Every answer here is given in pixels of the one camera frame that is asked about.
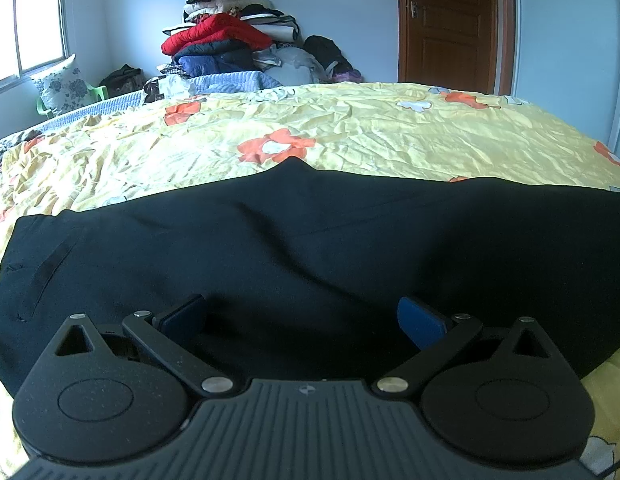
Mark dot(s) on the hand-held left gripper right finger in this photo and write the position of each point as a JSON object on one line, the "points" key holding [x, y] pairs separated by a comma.
{"points": [[421, 322]]}

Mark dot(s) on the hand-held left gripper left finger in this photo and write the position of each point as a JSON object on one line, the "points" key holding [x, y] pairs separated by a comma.
{"points": [[182, 317]]}

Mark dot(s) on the black pants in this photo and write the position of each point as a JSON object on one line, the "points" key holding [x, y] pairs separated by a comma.
{"points": [[290, 240]]}

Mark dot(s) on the yellow carrot print bedsheet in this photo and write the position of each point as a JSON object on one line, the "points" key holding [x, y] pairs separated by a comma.
{"points": [[390, 125]]}

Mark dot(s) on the black and white printed cloth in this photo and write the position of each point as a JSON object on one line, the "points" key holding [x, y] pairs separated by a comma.
{"points": [[164, 87]]}

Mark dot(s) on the green plastic chair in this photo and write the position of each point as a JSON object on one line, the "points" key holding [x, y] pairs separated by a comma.
{"points": [[100, 92]]}

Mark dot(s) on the blue quilted blanket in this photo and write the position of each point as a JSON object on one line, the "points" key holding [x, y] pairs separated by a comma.
{"points": [[229, 82]]}

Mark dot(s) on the zebra striped cloth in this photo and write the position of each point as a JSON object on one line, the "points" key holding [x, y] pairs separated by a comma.
{"points": [[9, 147]]}

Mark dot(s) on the dark bag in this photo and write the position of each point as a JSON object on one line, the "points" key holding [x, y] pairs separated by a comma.
{"points": [[122, 81]]}

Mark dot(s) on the floral pillow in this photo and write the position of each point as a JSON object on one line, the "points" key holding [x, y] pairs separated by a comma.
{"points": [[64, 85]]}

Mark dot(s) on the grey plastic bag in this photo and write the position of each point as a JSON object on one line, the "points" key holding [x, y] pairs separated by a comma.
{"points": [[295, 62]]}

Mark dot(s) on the pile of clothes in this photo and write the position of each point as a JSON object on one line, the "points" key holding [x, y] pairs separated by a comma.
{"points": [[219, 35]]}

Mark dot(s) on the black backpack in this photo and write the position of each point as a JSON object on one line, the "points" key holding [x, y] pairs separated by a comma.
{"points": [[327, 52]]}

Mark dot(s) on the brown wooden door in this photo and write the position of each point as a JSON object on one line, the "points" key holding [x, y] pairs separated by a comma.
{"points": [[450, 25]]}

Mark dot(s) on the white wardrobe with flower print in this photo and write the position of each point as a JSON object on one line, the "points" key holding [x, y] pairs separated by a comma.
{"points": [[570, 45]]}

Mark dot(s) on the window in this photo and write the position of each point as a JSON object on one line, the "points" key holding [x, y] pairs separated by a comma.
{"points": [[29, 20]]}

